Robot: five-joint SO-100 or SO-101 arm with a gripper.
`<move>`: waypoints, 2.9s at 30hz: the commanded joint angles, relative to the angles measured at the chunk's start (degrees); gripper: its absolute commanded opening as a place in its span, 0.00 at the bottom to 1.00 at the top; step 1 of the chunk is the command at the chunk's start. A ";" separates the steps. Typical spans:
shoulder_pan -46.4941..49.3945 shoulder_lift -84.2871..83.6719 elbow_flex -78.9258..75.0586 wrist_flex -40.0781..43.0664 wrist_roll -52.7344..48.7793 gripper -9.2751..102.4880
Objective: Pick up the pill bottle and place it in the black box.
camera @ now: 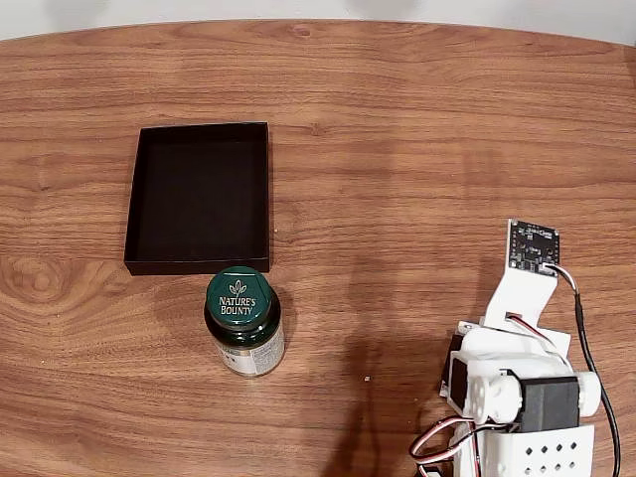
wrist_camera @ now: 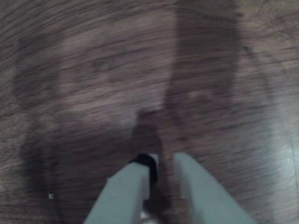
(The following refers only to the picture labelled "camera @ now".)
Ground green pill bottle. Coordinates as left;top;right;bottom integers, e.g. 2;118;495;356
203;266;286;380

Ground black shallow cardboard box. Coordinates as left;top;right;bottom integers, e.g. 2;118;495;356
123;121;273;277

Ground red white black servo wire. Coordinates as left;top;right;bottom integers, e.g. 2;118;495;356
409;416;483;477
505;311;565;359

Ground black camera cable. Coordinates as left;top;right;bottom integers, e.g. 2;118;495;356
544;262;623;477

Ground camera circuit board with mount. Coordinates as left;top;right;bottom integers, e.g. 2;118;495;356
482;218;563;335

